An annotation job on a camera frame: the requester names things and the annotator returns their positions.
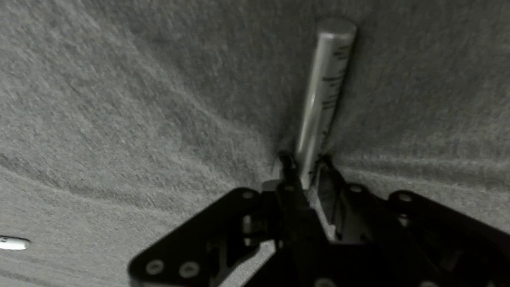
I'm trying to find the grey felt cloth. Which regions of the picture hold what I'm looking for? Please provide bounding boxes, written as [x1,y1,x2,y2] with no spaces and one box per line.
[0,0,510,287]

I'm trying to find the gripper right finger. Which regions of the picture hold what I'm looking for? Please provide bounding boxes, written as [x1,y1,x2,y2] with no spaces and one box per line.
[317,155,510,287]

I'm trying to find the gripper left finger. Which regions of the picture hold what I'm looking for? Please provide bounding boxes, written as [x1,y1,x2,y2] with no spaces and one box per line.
[127,151,319,287]

